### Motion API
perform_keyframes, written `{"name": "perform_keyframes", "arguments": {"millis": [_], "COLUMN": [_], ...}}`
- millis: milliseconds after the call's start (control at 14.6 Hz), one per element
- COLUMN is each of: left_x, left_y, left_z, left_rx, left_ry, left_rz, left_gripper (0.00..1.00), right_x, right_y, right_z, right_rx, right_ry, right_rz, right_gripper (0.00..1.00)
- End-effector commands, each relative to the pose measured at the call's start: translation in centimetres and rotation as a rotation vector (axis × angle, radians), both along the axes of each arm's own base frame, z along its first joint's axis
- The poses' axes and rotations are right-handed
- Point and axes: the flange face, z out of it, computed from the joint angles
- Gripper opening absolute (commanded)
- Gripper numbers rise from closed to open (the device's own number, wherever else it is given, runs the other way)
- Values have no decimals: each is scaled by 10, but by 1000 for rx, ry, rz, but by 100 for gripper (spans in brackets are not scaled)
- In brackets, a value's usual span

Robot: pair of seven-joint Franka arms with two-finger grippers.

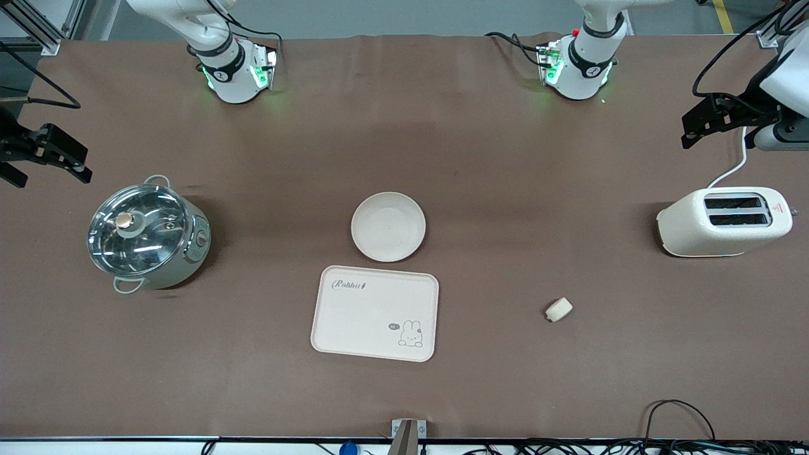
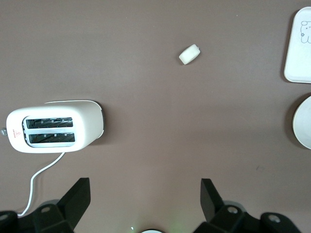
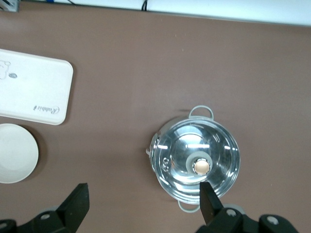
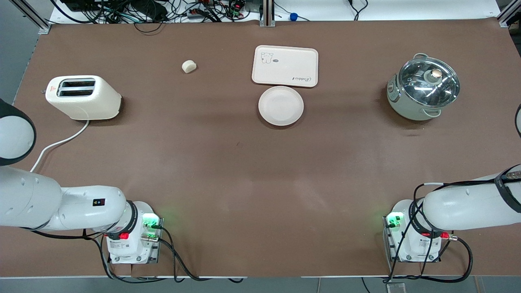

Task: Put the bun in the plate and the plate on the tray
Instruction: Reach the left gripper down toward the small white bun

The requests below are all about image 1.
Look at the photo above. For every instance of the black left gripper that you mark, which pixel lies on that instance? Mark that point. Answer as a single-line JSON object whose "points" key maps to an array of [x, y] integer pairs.
{"points": [[753, 107]]}

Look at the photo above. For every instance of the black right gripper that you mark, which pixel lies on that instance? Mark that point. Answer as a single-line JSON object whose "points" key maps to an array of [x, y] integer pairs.
{"points": [[7, 143]]}

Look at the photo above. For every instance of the small white bun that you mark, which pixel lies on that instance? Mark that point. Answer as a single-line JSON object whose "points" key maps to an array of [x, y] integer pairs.
{"points": [[559, 309]]}

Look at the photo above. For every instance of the round cream plate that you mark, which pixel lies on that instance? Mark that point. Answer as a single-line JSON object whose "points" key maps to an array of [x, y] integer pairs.
{"points": [[388, 227]]}

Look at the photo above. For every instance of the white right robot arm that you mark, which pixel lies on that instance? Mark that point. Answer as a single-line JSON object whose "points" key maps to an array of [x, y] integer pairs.
{"points": [[229, 82]]}

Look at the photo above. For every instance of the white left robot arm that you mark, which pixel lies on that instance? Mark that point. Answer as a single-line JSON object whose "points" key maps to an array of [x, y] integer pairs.
{"points": [[584, 69]]}

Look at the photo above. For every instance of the cream rabbit print tray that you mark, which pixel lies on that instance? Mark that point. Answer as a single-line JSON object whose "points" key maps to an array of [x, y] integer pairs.
{"points": [[366, 316]]}

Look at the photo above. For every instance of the glass pot lid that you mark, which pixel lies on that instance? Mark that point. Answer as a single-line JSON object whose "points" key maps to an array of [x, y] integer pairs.
{"points": [[152, 218]]}

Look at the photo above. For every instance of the cream two-slot toaster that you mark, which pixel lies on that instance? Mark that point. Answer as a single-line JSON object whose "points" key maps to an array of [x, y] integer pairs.
{"points": [[695, 227]]}

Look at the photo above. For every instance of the pale green electric pot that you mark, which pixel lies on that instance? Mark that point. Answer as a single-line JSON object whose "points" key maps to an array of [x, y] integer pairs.
{"points": [[197, 253]]}

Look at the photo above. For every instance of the brown table mat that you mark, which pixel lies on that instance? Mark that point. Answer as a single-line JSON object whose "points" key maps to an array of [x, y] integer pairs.
{"points": [[505, 177]]}

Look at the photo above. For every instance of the small blue round object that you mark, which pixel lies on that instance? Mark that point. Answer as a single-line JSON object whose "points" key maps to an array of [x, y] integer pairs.
{"points": [[348, 449]]}

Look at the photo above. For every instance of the aluminium frame profile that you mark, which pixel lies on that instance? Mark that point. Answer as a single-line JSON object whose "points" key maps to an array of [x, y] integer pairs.
{"points": [[38, 28], [774, 31]]}

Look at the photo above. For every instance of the grey metal camera bracket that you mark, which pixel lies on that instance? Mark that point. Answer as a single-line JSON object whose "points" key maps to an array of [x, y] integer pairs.
{"points": [[407, 436]]}

